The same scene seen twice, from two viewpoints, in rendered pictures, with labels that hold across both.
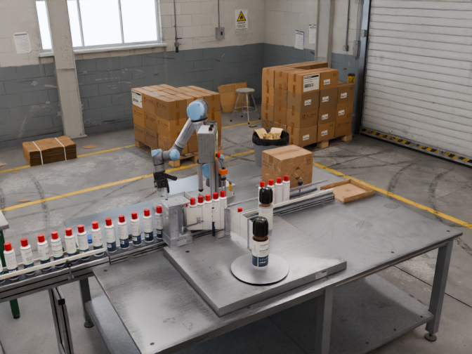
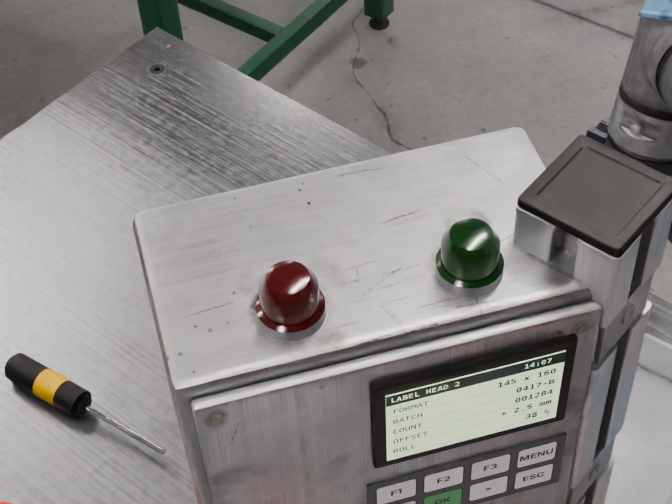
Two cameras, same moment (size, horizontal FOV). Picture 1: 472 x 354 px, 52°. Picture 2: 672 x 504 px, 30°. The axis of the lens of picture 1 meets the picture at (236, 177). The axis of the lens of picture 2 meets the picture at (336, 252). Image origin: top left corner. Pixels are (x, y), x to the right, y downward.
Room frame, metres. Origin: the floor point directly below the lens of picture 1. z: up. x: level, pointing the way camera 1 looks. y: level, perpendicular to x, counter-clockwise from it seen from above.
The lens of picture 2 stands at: (2.75, -0.13, 1.84)
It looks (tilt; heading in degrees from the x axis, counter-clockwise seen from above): 49 degrees down; 73
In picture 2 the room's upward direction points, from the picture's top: 4 degrees counter-clockwise
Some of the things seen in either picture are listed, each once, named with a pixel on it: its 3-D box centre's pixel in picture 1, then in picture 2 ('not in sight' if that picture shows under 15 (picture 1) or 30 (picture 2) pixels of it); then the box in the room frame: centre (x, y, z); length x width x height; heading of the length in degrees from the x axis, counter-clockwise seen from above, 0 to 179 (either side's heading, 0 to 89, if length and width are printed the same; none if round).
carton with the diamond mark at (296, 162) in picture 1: (286, 168); not in sight; (3.46, -0.39, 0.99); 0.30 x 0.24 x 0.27; 121
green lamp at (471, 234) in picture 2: not in sight; (470, 250); (2.89, 0.14, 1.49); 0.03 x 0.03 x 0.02
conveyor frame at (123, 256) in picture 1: (232, 222); not in sight; (2.84, 0.03, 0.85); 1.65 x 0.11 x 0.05; 120
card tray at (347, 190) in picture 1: (347, 189); not in sight; (3.35, -0.83, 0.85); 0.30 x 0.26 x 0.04; 120
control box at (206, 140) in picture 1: (208, 144); (370, 391); (2.86, 0.17, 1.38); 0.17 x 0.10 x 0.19; 176
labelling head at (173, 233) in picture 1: (175, 221); not in sight; (2.55, 0.35, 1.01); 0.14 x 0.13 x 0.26; 120
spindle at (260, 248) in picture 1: (260, 243); not in sight; (2.23, -0.12, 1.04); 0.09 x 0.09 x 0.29
